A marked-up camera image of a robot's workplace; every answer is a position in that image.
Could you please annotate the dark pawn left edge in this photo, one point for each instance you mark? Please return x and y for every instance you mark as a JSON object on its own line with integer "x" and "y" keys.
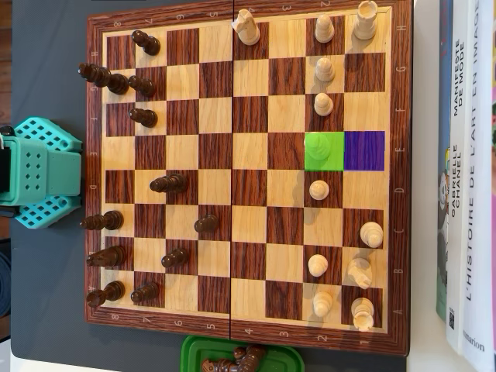
{"x": 108, "y": 221}

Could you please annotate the light wooden rook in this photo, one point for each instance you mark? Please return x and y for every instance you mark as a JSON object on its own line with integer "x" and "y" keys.
{"x": 365, "y": 23}
{"x": 362, "y": 314}

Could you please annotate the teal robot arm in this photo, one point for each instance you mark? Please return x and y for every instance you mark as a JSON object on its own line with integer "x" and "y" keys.
{"x": 58, "y": 174}

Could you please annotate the white Gabrielle Chanel book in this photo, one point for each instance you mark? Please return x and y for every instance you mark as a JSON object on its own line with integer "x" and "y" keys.
{"x": 457, "y": 252}

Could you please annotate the white art history book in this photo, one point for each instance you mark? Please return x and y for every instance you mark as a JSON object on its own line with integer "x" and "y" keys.
{"x": 480, "y": 232}

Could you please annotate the light wooden knight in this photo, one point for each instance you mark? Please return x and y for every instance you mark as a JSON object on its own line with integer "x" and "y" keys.
{"x": 359, "y": 272}
{"x": 248, "y": 29}

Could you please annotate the green plastic tray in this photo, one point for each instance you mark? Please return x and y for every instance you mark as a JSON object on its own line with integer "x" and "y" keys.
{"x": 190, "y": 356}

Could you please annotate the light wooden pawn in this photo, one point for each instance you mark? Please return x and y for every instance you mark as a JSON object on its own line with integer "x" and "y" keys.
{"x": 319, "y": 190}
{"x": 317, "y": 265}
{"x": 324, "y": 70}
{"x": 324, "y": 30}
{"x": 323, "y": 104}
{"x": 322, "y": 303}

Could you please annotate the wooden chessboard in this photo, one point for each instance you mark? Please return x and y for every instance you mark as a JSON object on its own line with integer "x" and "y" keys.
{"x": 248, "y": 155}

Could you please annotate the dark wooden king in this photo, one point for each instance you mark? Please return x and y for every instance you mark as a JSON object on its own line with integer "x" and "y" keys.
{"x": 104, "y": 79}

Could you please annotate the dark wooden rook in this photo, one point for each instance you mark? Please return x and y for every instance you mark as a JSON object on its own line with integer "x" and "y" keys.
{"x": 110, "y": 291}

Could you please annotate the dark blue round object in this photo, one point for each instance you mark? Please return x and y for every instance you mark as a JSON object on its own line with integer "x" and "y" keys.
{"x": 4, "y": 284}

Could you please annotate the dark wooden queen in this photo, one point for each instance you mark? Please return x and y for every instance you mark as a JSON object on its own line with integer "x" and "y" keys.
{"x": 174, "y": 183}

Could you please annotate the dark wooden knight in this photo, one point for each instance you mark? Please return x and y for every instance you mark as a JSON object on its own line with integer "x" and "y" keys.
{"x": 110, "y": 256}
{"x": 207, "y": 365}

